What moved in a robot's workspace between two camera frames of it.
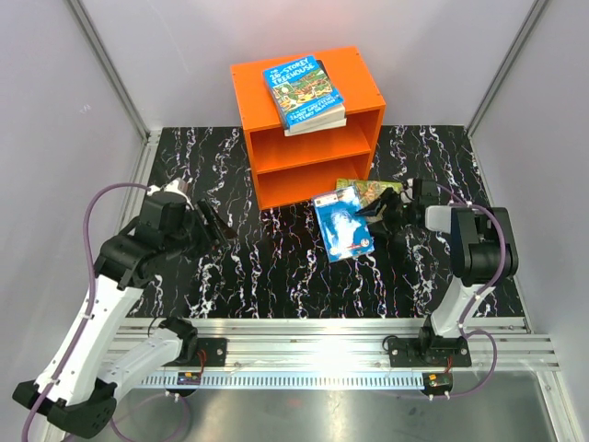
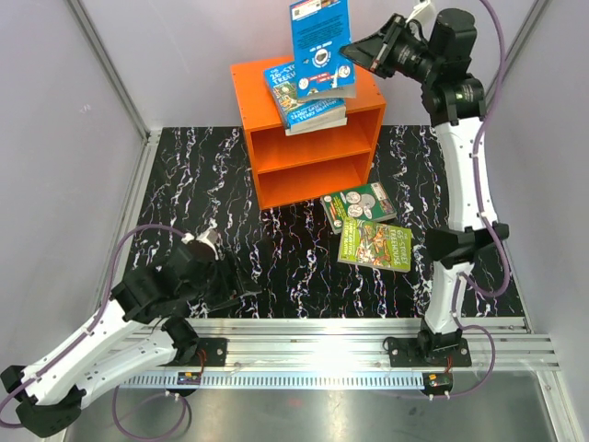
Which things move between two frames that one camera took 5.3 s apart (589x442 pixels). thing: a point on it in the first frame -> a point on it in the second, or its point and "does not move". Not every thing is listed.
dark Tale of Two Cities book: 340,123 does not move
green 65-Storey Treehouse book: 367,191 -> 375,244
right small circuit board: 436,383 does not move
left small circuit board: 188,378 does not move
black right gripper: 383,228 -> 373,52
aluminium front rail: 340,343 does not move
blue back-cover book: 345,235 -> 319,30
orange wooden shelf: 288,171 does not move
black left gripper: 207,238 -> 233,286
